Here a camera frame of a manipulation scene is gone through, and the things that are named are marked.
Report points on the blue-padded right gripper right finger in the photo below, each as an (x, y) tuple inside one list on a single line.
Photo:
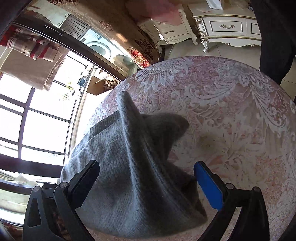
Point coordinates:
[(252, 222)]

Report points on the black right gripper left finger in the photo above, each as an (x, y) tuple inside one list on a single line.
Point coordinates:
[(47, 205)]

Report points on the grey knitted sweater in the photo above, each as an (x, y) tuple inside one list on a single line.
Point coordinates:
[(138, 193)]

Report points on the pink floral lace tablecloth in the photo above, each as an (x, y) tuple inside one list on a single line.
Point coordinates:
[(241, 124)]

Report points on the cardboard box of nuts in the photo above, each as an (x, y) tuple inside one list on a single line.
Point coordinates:
[(98, 86)]

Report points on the hanging striped towels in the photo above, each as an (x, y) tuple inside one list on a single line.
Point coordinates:
[(33, 59)]

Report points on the white washing machine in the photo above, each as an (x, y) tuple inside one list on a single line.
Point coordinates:
[(106, 49)]

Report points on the cream ornate TV cabinet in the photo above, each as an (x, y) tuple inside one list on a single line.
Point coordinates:
[(234, 25)]

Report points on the standing man in black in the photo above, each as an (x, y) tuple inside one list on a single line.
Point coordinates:
[(276, 21)]

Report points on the cream ornate side table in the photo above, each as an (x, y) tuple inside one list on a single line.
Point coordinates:
[(163, 33)]

